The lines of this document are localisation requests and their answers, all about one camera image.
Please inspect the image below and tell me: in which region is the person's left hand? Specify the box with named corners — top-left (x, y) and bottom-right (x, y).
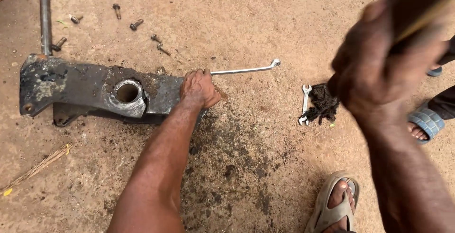
top-left (179, 68), bottom-right (222, 110)

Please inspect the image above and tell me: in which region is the person's right hand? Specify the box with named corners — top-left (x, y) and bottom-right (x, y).
top-left (330, 0), bottom-right (450, 124)

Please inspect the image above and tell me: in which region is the silver ring spanner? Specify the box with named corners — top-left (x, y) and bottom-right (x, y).
top-left (210, 59), bottom-right (281, 76)

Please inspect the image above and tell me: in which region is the black greasy rag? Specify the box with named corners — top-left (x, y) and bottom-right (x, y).
top-left (305, 83), bottom-right (340, 125)

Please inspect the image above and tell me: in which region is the small silver open-end spanner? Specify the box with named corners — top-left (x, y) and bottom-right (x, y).
top-left (298, 84), bottom-right (313, 126)

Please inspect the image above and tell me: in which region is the beige rubber sandal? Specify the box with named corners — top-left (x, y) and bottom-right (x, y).
top-left (304, 171), bottom-right (360, 233)

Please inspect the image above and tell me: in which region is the grey metal rod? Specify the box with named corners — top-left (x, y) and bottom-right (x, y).
top-left (38, 0), bottom-right (53, 56)

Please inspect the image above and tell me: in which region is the dry palm leaf stalk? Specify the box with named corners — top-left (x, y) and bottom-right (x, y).
top-left (0, 142), bottom-right (74, 194)

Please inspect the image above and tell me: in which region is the greasy black metal bracket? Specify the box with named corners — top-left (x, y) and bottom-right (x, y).
top-left (19, 53), bottom-right (208, 128)

